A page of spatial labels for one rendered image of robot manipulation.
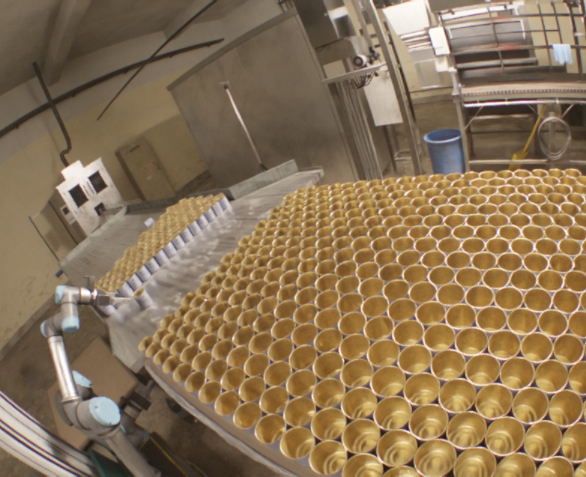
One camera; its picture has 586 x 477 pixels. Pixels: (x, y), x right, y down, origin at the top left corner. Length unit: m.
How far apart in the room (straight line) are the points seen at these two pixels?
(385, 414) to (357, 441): 0.08
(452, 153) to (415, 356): 2.89
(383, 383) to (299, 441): 0.21
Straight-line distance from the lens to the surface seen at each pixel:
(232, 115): 3.97
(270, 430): 0.69
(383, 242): 0.93
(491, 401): 0.64
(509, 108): 4.63
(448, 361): 0.65
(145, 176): 7.72
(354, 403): 0.64
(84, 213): 6.13
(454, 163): 3.43
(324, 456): 0.62
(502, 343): 0.67
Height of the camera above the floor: 1.69
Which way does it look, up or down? 29 degrees down
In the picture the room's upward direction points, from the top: 24 degrees counter-clockwise
